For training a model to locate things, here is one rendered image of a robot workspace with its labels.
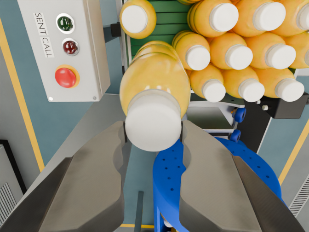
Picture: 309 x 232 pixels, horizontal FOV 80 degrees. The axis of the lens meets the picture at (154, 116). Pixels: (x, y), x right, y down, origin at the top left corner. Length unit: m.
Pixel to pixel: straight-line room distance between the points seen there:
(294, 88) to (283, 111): 0.15
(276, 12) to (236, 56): 0.08
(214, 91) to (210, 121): 0.14
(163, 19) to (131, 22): 0.21
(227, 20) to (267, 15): 0.06
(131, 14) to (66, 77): 0.15
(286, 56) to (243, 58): 0.07
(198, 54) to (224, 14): 0.07
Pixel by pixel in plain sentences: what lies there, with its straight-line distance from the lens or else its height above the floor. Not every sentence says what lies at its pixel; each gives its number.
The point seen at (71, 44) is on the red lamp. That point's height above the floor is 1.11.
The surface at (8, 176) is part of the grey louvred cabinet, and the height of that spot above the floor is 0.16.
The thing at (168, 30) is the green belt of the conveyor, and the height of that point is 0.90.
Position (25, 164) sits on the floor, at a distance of 2.37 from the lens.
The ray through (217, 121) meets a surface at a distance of 0.50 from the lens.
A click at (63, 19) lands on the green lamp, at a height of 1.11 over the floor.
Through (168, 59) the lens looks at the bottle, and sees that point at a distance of 0.18.
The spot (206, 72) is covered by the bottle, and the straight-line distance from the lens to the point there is 0.40.
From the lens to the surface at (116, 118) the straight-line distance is 1.20.
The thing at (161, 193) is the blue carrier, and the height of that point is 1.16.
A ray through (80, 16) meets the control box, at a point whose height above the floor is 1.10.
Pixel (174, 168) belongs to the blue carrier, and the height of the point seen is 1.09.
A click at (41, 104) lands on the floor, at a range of 1.85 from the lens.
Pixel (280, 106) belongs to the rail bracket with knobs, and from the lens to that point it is 0.56.
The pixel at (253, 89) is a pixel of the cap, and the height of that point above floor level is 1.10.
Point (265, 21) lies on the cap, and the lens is 0.37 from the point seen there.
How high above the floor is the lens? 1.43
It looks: 62 degrees down
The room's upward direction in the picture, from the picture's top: 178 degrees counter-clockwise
